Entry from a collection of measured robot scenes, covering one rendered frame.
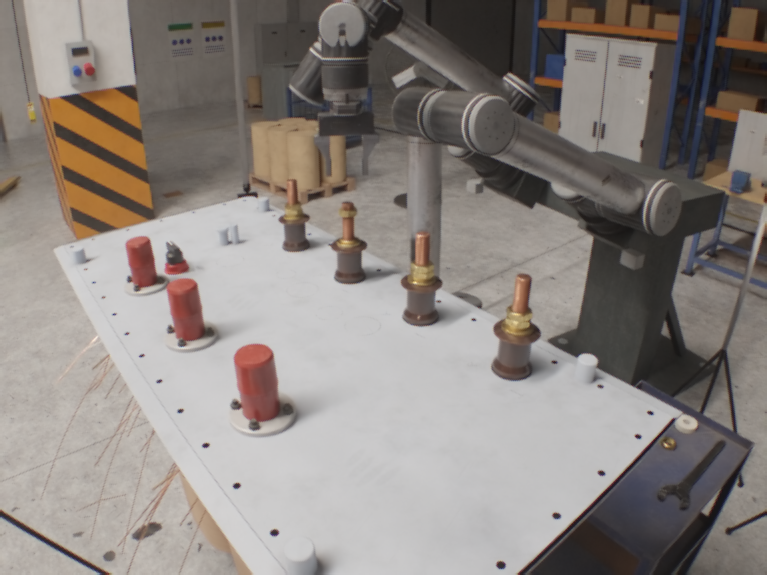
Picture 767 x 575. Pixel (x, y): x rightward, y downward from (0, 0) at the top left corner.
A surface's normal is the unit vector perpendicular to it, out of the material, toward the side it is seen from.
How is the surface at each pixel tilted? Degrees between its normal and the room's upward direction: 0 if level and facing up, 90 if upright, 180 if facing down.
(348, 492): 0
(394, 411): 0
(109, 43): 90
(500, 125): 87
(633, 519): 0
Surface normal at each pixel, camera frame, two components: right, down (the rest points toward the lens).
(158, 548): 0.00, -0.89
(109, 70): 0.64, 0.35
